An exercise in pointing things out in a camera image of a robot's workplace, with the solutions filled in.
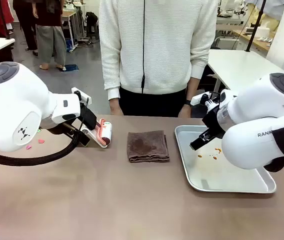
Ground pink and white lint roller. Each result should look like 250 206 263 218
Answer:
95 118 114 146

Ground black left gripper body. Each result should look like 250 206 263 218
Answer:
80 109 99 131

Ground black stand pole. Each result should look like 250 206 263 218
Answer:
246 0 268 53

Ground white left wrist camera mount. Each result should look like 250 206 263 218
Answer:
71 87 92 104

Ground person's left hand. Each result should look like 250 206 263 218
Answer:
177 105 192 119

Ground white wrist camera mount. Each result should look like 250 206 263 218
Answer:
190 91 212 106
71 87 92 104

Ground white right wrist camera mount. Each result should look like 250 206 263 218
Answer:
190 91 212 106

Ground yellow garment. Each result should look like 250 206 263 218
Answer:
246 2 281 33

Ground brown towel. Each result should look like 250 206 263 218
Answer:
126 130 171 164

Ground bystander in black clothes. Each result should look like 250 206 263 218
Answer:
13 0 39 57

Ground wooden workbench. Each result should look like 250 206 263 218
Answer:
231 29 273 52

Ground person's right hand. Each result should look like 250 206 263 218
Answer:
109 98 124 116

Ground white knit sweater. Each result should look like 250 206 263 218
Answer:
99 0 219 101

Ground black office chair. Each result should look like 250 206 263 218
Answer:
84 11 99 40

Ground large white table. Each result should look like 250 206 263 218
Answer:
206 48 284 91

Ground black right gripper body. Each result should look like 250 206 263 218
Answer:
201 104 227 138

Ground black cord on sweater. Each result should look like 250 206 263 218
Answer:
141 0 147 89

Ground black tripod pole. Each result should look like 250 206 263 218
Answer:
1 0 12 40

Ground black trousers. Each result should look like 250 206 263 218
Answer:
118 85 188 118

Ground bystander in grey wide trousers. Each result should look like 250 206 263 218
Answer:
35 0 68 71

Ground person's left forearm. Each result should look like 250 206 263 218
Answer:
185 49 209 103

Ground person's right forearm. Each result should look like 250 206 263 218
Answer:
101 48 122 101

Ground black braided cable sleeve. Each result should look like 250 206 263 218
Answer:
0 124 89 168

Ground white folded roller stand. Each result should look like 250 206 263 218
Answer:
81 126 113 150

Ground silver metal tray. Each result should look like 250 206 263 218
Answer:
174 124 277 194

